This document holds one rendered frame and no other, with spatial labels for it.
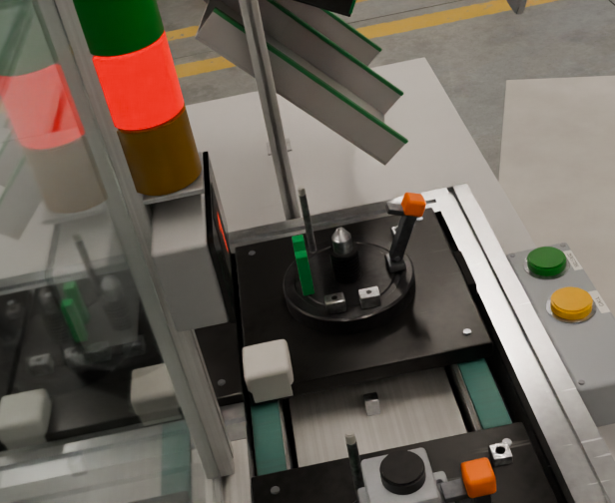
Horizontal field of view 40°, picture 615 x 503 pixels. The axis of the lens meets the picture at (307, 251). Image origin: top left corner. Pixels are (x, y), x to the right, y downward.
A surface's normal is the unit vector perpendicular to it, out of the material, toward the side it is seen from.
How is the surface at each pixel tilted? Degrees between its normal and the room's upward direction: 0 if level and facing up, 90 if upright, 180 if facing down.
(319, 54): 90
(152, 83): 90
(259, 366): 0
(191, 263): 90
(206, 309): 90
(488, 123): 0
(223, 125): 0
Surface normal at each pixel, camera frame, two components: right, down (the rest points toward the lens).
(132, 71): 0.22, 0.56
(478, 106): -0.15, -0.79
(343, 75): -0.04, 0.61
